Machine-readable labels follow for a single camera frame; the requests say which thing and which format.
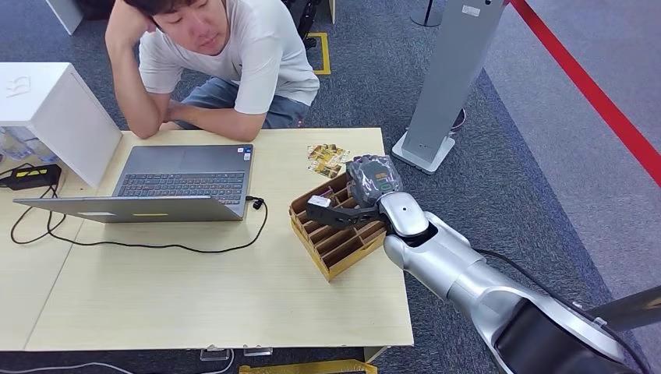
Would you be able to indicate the clear table bracket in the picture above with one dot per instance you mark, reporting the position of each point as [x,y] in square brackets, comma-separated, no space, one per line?
[257,351]
[215,354]

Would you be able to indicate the person's right forearm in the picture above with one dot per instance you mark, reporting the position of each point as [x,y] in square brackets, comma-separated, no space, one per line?
[137,93]

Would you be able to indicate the white cabinet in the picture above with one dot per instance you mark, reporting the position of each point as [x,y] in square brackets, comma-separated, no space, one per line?
[57,103]

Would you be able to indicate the white furniture panel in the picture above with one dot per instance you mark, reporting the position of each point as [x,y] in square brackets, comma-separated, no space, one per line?
[64,14]

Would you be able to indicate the black round stand base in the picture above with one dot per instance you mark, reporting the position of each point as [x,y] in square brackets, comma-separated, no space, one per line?
[426,18]

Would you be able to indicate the person's left forearm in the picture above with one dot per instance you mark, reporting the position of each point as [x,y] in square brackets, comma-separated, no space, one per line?
[222,121]

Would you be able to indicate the grey laptop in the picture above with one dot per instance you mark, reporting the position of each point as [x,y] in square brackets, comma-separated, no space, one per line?
[180,178]

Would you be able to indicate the person's left hand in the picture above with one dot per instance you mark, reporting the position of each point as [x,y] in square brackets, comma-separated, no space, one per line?
[171,116]

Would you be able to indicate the person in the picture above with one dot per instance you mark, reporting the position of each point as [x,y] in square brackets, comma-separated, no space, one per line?
[258,57]

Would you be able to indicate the dark grey metal bar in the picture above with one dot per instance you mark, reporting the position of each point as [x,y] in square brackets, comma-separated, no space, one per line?
[627,309]

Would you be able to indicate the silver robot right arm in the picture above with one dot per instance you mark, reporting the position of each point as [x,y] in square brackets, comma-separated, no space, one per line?
[465,273]

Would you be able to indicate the black power adapter yellow label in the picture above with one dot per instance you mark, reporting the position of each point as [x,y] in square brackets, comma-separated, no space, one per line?
[32,176]

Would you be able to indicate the person's right hand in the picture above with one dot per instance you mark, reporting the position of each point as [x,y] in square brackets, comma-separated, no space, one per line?
[124,20]

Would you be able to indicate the red barrier belt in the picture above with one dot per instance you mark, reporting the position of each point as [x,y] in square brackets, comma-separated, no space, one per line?
[594,93]

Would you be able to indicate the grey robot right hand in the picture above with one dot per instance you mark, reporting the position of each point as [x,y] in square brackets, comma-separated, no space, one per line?
[374,178]

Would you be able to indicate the clear plastic bottle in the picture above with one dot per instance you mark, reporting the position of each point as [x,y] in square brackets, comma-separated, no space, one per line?
[42,151]
[13,144]

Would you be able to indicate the yellow flat object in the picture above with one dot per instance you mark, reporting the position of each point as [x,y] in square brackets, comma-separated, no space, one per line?
[310,368]

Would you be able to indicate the wooden card holder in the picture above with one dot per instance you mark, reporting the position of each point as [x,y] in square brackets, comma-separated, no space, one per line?
[341,250]

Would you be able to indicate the grey floor pillar stand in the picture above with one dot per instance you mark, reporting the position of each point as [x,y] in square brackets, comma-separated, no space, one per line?
[446,77]

